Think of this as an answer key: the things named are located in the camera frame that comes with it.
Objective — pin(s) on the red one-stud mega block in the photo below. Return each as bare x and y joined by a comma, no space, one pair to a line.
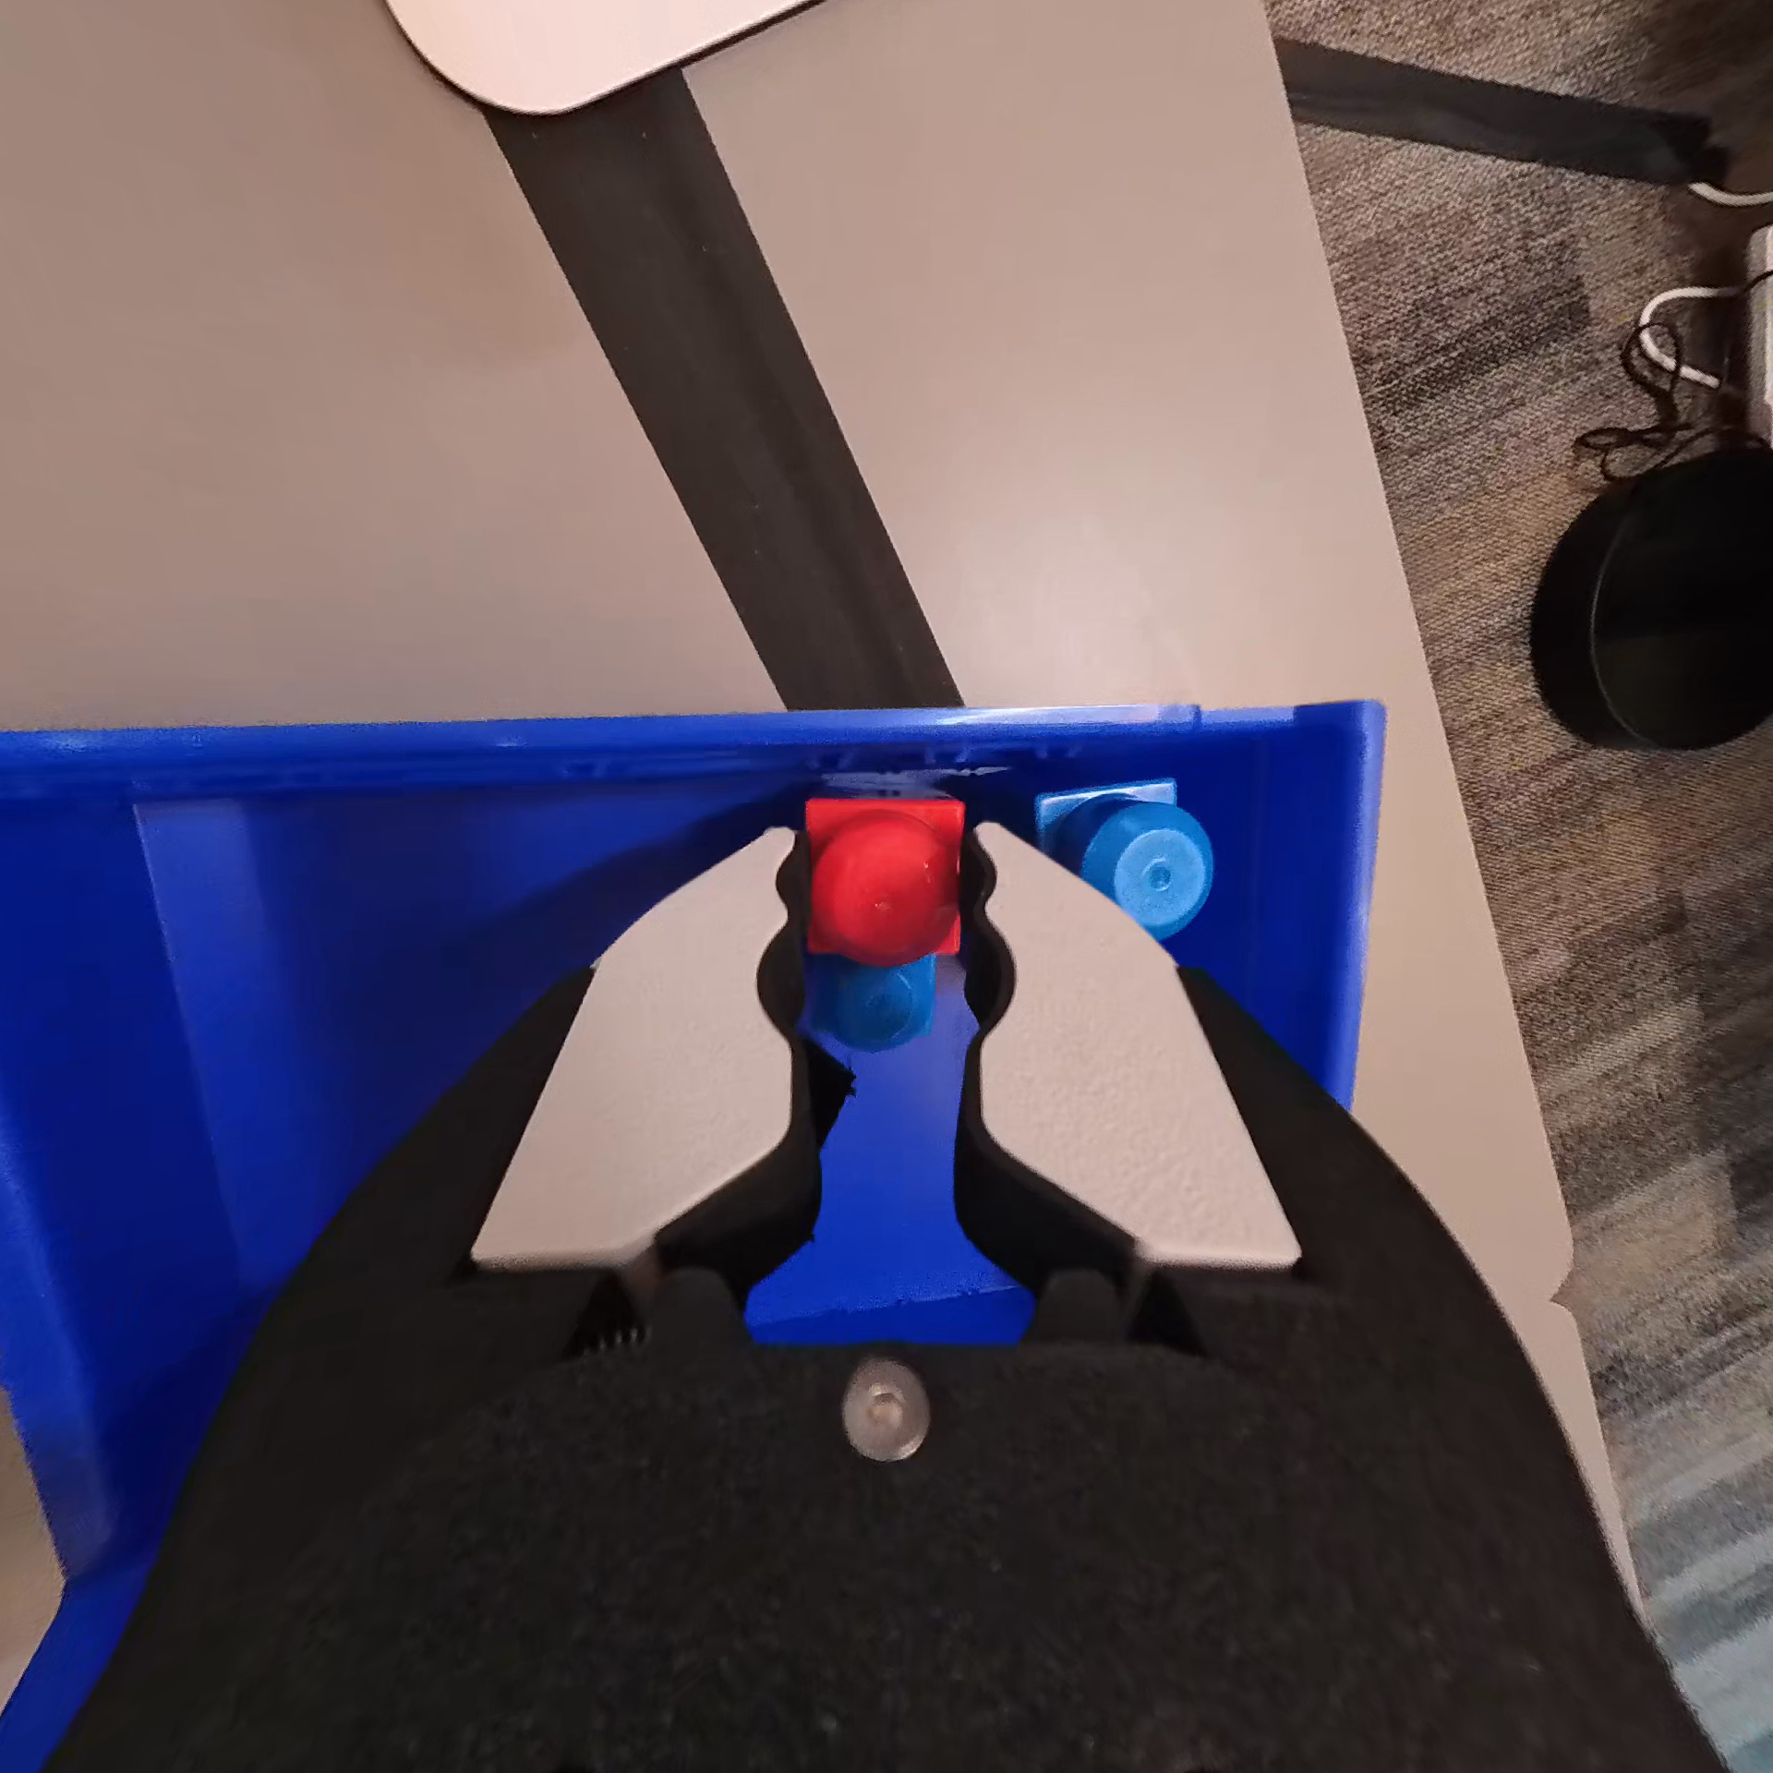
881,888

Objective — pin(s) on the blue plastic bin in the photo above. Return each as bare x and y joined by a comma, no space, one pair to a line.
347,970

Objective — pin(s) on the white sign stand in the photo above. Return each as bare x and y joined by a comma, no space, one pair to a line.
553,56

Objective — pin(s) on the blue one-stud mega block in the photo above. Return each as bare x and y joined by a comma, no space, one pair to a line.
1150,873

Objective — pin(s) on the black round waste bin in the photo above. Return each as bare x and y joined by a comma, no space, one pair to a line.
1677,610

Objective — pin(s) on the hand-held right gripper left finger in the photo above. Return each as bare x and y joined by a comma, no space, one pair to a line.
624,1108

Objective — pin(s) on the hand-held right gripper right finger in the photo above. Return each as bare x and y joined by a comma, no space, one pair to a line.
1137,1108

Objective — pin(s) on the blue two-stud mega block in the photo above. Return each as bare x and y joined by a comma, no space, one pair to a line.
866,1005

